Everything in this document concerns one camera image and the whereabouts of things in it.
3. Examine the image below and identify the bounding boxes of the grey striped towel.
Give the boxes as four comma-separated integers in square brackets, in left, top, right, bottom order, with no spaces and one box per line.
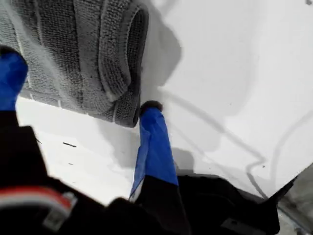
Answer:
[0,0,150,129]

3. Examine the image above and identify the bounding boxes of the red and white wire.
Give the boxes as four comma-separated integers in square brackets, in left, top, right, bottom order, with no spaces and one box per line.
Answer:
[0,186,78,229]

